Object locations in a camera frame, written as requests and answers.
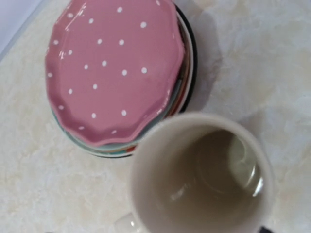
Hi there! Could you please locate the pink polka dot dish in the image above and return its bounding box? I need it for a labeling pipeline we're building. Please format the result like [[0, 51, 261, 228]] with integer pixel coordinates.
[[45, 0, 185, 146]]

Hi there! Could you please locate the white patterned mug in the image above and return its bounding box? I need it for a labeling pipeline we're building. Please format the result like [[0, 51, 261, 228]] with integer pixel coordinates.
[[115, 113, 274, 233]]

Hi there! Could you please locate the black striped plate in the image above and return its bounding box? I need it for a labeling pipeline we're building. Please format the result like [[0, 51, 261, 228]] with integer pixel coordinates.
[[89, 4, 199, 160]]

